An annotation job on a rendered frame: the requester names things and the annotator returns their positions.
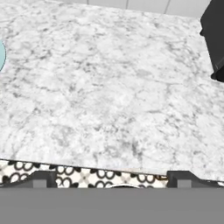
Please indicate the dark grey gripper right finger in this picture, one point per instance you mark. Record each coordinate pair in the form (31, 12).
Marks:
(180, 177)

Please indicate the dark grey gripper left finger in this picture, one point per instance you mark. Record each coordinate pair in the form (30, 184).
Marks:
(43, 178)

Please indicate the light blue plate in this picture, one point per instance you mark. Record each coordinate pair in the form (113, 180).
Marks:
(1, 55)

